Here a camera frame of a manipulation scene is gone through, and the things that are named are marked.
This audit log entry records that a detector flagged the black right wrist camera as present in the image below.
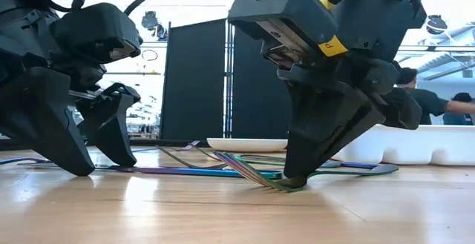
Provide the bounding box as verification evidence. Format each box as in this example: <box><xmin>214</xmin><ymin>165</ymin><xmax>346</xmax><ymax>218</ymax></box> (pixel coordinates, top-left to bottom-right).
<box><xmin>227</xmin><ymin>0</ymin><xmax>349</xmax><ymax>70</ymax></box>

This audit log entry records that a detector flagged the yellow label sticker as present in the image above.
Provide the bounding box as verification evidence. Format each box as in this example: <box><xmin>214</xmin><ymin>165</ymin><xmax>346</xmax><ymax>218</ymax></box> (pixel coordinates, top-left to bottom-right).
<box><xmin>318</xmin><ymin>35</ymin><xmax>349</xmax><ymax>58</ymax></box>

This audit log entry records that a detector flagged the black partition panel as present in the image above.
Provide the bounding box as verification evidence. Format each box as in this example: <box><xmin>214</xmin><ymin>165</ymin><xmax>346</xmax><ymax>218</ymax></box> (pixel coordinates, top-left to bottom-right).
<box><xmin>232</xmin><ymin>24</ymin><xmax>294</xmax><ymax>139</ymax></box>
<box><xmin>160</xmin><ymin>18</ymin><xmax>227</xmax><ymax>141</ymax></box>

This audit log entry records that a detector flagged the person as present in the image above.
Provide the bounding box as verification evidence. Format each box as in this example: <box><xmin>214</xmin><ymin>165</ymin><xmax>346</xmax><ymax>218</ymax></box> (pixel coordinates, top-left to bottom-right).
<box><xmin>392</xmin><ymin>67</ymin><xmax>475</xmax><ymax>126</ymax></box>
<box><xmin>442</xmin><ymin>91</ymin><xmax>475</xmax><ymax>126</ymax></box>

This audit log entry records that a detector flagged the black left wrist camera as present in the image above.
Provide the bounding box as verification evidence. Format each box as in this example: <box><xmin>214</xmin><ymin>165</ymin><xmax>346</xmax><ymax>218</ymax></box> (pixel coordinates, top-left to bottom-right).
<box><xmin>50</xmin><ymin>1</ymin><xmax>143</xmax><ymax>64</ymax></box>

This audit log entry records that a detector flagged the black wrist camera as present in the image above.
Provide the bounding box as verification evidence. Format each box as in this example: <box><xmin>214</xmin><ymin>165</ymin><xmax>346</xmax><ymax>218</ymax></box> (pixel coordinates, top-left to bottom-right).
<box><xmin>227</xmin><ymin>0</ymin><xmax>349</xmax><ymax>70</ymax></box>
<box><xmin>50</xmin><ymin>1</ymin><xmax>143</xmax><ymax>64</ymax></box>

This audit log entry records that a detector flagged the white plate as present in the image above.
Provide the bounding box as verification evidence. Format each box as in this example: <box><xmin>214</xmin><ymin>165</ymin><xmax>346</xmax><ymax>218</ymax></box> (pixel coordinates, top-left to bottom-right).
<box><xmin>206</xmin><ymin>137</ymin><xmax>289</xmax><ymax>154</ymax></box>

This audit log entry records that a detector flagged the iridescent knife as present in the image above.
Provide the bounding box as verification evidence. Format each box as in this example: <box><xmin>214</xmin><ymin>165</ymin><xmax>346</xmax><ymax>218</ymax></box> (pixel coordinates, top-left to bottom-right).
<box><xmin>107</xmin><ymin>165</ymin><xmax>285</xmax><ymax>180</ymax></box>
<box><xmin>326</xmin><ymin>161</ymin><xmax>379</xmax><ymax>170</ymax></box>

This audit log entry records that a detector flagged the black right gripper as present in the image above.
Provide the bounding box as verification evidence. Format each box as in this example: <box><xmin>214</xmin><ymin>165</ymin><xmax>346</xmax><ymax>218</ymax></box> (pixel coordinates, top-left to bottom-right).
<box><xmin>278</xmin><ymin>0</ymin><xmax>431</xmax><ymax>180</ymax></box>

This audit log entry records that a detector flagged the black ceiling cable reel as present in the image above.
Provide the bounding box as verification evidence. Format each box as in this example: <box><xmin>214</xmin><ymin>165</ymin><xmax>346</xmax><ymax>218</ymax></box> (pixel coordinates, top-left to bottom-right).
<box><xmin>425</xmin><ymin>13</ymin><xmax>449</xmax><ymax>36</ymax></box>
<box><xmin>140</xmin><ymin>10</ymin><xmax>168</xmax><ymax>42</ymax></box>

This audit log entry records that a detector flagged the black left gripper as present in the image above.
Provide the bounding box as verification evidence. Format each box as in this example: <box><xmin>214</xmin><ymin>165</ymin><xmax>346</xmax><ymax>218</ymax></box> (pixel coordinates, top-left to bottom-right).
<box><xmin>0</xmin><ymin>8</ymin><xmax>107</xmax><ymax>177</ymax></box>

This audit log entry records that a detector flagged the white cutlery tray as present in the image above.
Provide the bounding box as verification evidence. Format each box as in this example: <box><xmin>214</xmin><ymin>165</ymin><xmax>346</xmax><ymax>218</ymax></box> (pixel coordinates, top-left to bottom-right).
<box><xmin>332</xmin><ymin>124</ymin><xmax>475</xmax><ymax>166</ymax></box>

